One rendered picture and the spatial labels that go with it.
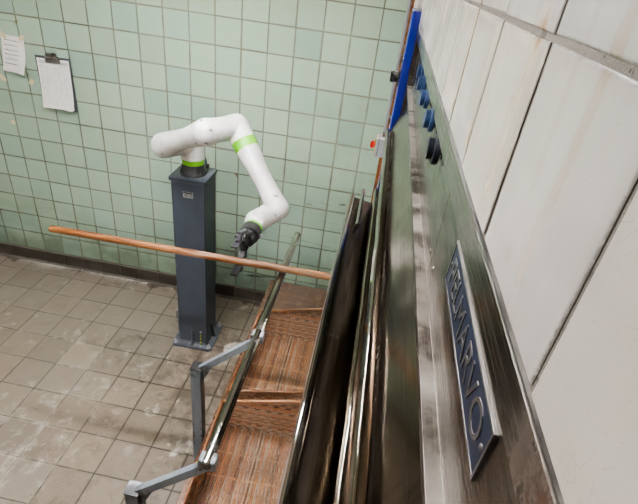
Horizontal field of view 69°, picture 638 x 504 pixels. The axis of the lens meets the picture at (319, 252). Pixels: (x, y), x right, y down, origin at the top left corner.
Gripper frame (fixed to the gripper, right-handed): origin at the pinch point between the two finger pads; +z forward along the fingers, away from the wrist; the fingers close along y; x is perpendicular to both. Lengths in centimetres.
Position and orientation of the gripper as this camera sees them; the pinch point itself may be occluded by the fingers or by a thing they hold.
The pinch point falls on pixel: (234, 260)
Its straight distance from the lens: 194.2
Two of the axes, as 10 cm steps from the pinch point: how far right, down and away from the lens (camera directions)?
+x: -9.8, -1.7, 0.6
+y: -1.1, 8.4, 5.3
